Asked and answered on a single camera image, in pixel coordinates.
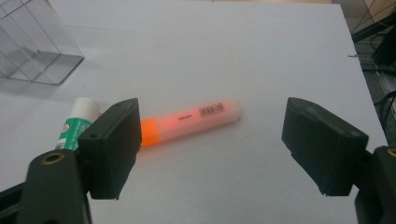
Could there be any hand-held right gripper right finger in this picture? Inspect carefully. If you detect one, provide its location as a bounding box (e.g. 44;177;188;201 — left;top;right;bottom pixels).
281;96;370;197

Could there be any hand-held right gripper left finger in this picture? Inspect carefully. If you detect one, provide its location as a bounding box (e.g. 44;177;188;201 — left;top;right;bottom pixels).
77;97;143;201

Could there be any green and white glue stick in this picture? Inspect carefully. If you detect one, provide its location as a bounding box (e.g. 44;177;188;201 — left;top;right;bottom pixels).
54;96;102;152

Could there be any orange highlighter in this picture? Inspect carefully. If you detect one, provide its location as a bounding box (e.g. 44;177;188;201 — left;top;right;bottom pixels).
139;97;244;148

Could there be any clear plastic pen organizer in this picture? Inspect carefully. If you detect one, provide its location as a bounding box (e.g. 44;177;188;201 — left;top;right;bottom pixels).
0;0;85;86

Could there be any black stand with cables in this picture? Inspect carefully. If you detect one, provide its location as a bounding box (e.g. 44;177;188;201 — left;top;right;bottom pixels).
349;0;396;77

